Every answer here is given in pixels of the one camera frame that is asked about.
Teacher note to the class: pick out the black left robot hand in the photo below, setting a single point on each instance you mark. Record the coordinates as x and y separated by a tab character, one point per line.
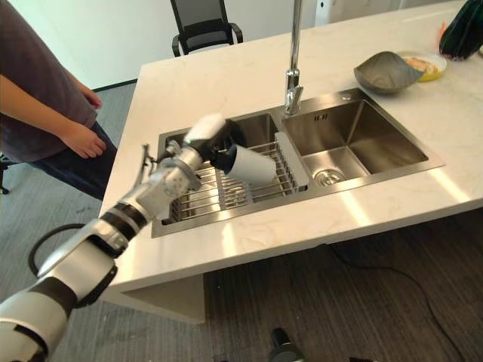
211	130

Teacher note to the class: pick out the white cup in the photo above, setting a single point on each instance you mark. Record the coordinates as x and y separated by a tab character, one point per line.
251	166

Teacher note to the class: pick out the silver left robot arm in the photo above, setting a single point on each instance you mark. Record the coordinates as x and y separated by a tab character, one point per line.
124	215

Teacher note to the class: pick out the white marble kitchen island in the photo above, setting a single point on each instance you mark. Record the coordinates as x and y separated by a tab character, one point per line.
302	151

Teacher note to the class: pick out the stainless steel double sink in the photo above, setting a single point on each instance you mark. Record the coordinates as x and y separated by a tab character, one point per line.
302	154

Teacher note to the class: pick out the chrome kitchen faucet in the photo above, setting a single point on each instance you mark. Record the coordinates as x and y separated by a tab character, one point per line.
293	68

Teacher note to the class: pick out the black office chair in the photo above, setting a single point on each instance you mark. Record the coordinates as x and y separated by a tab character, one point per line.
203	26

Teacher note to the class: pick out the sink drain strainer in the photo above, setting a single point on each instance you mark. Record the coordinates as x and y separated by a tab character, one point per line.
329	177

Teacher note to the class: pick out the person's hand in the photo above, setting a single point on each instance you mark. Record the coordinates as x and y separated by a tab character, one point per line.
81	139

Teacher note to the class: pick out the person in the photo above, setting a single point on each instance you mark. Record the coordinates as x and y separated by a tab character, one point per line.
41	94

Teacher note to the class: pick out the grey leaf-shaped bowl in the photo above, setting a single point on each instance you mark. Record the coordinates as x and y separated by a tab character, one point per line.
386	73

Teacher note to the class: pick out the yellow plate with food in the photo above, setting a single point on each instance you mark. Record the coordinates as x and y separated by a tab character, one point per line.
430	66

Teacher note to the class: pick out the black robot body part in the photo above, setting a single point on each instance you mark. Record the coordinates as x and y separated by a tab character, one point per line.
285	347

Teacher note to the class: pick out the dark green bag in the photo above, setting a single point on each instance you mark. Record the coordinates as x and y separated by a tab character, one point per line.
462	30

